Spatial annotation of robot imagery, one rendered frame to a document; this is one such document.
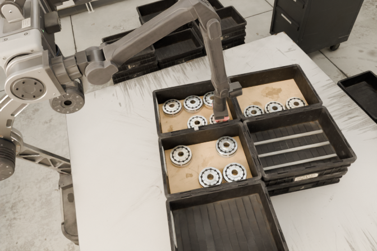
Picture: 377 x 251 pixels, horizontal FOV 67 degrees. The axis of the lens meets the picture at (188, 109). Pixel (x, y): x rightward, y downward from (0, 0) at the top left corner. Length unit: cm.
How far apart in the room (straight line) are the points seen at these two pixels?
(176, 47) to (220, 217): 175
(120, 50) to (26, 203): 189
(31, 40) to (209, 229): 92
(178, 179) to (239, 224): 33
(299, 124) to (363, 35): 224
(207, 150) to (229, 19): 162
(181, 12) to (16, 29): 53
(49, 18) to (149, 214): 92
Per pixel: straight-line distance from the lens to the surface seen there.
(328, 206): 149
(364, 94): 258
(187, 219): 125
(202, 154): 137
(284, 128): 149
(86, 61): 92
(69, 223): 208
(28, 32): 104
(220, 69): 112
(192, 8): 87
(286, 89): 165
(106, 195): 152
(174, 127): 147
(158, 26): 88
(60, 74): 92
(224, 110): 135
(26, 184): 268
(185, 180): 132
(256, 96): 159
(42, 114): 307
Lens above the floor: 202
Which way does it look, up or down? 51 degrees down
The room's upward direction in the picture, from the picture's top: 8 degrees counter-clockwise
